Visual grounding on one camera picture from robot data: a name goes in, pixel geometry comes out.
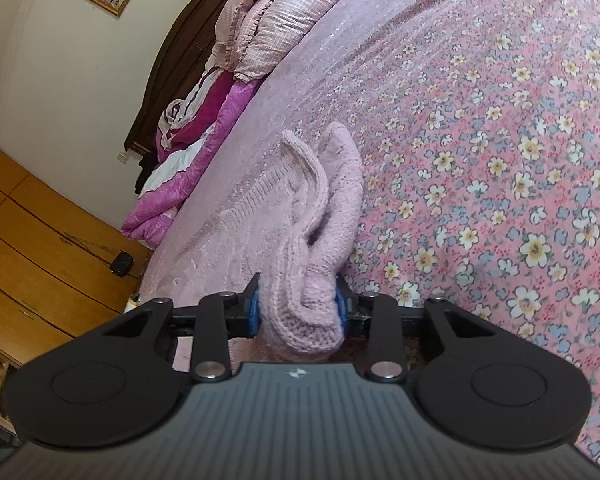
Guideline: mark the wooden wardrobe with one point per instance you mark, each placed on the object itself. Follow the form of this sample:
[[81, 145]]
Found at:
[[40, 260]]

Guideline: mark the pink knitted sweater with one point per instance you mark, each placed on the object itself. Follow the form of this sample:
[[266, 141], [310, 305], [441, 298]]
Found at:
[[300, 260]]

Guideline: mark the dark wooden headboard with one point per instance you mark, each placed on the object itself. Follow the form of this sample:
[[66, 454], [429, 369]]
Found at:
[[180, 65]]

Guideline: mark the magenta and white quilt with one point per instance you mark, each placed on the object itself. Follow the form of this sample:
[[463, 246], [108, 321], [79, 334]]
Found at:
[[200, 150]]

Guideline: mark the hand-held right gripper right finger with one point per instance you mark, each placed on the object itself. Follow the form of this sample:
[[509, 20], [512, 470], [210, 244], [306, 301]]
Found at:
[[340, 310]]

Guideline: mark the pink bedspread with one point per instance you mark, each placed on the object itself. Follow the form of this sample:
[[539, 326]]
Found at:
[[360, 35]]

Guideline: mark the dark clothes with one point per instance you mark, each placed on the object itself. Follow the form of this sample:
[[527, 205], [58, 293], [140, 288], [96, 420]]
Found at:
[[146, 172]]

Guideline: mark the pink floral bedsheet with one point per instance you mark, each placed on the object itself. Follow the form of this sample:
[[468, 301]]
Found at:
[[505, 185]]

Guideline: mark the pink pillow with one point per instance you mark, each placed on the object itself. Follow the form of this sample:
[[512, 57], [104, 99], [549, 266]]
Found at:
[[275, 20]]

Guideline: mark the small black device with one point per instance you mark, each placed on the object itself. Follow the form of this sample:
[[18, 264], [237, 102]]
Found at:
[[121, 264]]

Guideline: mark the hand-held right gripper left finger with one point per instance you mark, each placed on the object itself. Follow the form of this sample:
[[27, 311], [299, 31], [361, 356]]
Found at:
[[251, 311]]

